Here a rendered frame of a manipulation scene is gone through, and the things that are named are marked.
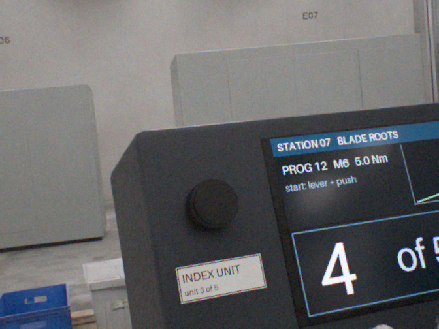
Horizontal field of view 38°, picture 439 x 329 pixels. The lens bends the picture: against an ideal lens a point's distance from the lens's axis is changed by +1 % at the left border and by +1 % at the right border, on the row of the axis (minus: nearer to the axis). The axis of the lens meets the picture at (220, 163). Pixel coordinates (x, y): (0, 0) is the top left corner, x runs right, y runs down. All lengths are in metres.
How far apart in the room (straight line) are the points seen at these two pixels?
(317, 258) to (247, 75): 6.17
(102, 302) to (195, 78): 3.32
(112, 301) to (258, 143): 3.32
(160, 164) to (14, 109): 7.72
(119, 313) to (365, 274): 3.35
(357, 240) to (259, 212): 0.06
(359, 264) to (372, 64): 6.53
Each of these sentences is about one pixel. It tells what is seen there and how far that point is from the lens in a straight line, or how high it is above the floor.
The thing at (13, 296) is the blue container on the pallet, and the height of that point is 0.34.
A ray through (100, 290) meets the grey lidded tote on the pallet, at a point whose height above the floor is 0.42.
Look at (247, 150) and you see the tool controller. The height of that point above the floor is 1.24.
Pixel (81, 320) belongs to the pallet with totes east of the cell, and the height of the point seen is 0.14.
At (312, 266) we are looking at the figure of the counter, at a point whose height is 1.17.
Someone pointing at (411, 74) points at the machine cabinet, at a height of 1.62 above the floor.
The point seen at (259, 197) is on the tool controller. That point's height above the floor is 1.21.
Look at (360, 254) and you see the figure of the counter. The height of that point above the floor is 1.17.
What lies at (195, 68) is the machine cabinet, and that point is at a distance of 6.46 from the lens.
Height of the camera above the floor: 1.25
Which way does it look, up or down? 3 degrees down
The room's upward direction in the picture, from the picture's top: 6 degrees counter-clockwise
